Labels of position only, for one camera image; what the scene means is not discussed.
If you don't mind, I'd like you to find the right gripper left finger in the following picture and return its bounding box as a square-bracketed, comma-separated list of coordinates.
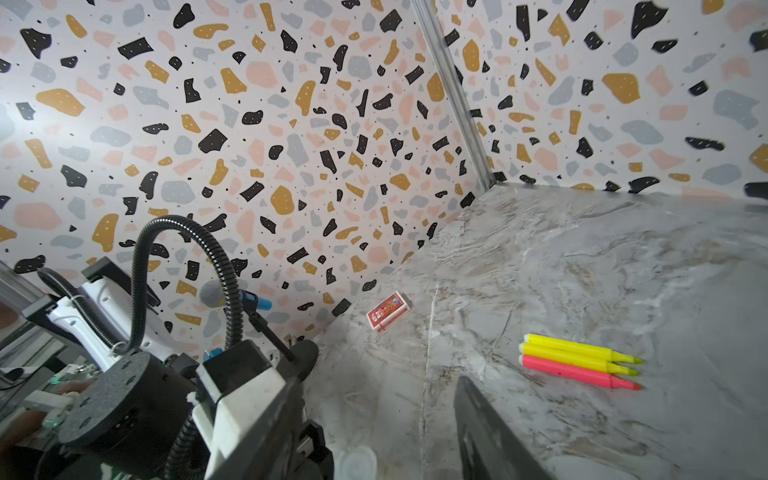
[210, 377, 304, 479]

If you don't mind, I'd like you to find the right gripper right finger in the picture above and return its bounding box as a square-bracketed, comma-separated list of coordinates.
[454, 376, 551, 479]

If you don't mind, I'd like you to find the pink highlighter pen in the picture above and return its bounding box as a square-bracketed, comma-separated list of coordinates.
[519, 355, 643, 391]

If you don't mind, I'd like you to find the yellow highlighter pen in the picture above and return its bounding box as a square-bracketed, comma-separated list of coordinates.
[519, 343, 639, 376]
[524, 333, 643, 364]

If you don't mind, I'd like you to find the black round stand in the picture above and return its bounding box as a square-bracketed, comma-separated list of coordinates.
[239, 290, 319, 379]

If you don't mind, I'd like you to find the red card packet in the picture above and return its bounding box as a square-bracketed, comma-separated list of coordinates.
[366, 291, 411, 332]

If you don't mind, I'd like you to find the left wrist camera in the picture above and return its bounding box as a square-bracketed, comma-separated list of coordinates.
[191, 340, 286, 479]

